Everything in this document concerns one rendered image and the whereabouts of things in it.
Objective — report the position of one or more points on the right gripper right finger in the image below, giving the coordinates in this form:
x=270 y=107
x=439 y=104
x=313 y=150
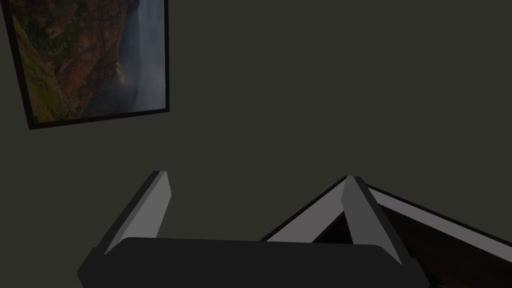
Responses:
x=366 y=218

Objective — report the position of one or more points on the framed landscape picture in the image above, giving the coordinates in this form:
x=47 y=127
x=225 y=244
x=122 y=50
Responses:
x=88 y=60

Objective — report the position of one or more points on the dark box with grey rim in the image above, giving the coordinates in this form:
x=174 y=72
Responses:
x=440 y=240

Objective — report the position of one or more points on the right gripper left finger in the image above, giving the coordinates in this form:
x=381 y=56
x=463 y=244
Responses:
x=144 y=212

